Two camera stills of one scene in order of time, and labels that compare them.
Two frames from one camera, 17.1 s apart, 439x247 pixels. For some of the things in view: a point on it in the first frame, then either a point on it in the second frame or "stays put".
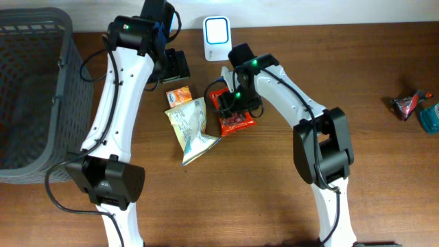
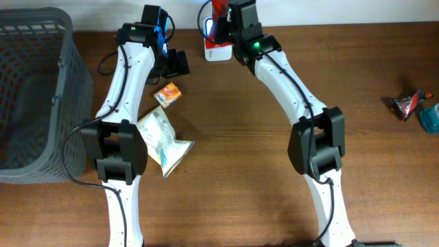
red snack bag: x=230 y=124 -> x=219 y=9
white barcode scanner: x=217 y=39 stays put
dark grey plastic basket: x=46 y=110 stays put
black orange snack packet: x=405 y=106 stays put
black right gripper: x=231 y=110 -> x=221 y=28
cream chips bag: x=188 y=120 -> x=162 y=146
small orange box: x=178 y=96 -> x=168 y=95
